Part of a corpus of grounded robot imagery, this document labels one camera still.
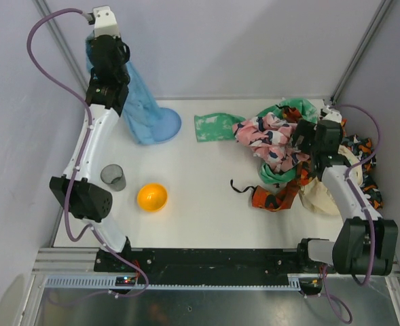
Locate light blue cloth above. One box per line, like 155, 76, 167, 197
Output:
85, 32, 166, 146

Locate orange red patterned cloth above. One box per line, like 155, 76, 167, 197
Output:
230, 105, 348, 212

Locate green white cloth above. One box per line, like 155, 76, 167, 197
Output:
194, 98, 319, 184

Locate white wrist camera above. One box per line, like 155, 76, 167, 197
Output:
319, 105, 342, 124
92, 5, 121, 38

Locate white cable duct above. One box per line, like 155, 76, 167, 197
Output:
45, 275, 310, 291

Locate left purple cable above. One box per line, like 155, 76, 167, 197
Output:
26, 8, 150, 308

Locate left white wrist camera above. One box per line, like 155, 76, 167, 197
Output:
92, 5, 121, 38

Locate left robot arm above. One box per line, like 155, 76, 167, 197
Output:
50, 35, 130, 253

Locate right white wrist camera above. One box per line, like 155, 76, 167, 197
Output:
319, 105, 342, 124

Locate pink navy patterned cloth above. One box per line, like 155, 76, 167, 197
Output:
232, 113, 310, 173

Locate grey mesh cup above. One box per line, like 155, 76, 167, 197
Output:
101, 164, 126, 192

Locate blue plate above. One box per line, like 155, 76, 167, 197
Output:
151, 107, 182, 144

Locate orange bowl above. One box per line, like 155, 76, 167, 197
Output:
137, 183, 168, 213

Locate dark orange patterned cloth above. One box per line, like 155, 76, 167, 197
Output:
341, 134, 384, 210

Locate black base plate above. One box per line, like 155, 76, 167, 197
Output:
94, 247, 338, 286

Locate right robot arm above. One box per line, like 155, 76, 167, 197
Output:
291, 120, 398, 276

